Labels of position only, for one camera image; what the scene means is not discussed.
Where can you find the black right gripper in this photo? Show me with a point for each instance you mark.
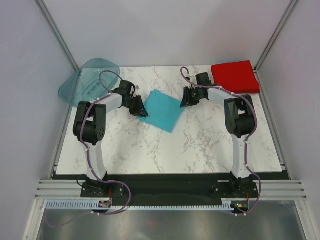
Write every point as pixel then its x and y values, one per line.
pixel 187 100

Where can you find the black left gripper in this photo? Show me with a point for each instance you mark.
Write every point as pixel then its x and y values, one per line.
pixel 140 110

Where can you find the teal t shirt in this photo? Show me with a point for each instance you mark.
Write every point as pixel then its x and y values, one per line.
pixel 163 111

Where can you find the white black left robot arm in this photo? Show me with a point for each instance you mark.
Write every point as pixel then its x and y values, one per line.
pixel 91 121

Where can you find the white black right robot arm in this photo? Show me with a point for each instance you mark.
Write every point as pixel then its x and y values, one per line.
pixel 239 116

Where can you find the teal transparent plastic bin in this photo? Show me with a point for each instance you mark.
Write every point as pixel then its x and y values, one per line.
pixel 91 81

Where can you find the folded red t shirt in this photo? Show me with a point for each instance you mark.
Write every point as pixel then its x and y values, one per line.
pixel 237 77

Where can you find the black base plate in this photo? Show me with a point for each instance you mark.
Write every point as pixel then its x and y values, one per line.
pixel 194 188

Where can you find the right aluminium corner post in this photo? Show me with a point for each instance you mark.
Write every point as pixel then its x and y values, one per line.
pixel 276 33

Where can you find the aluminium corner post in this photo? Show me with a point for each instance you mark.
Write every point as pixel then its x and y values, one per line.
pixel 56 32
pixel 276 33

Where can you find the white slotted cable duct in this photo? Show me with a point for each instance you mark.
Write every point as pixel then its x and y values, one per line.
pixel 100 205

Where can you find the aluminium frame rail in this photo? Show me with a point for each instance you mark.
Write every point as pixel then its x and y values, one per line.
pixel 271 190

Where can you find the left aluminium corner post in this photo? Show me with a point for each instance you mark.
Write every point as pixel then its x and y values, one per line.
pixel 56 32

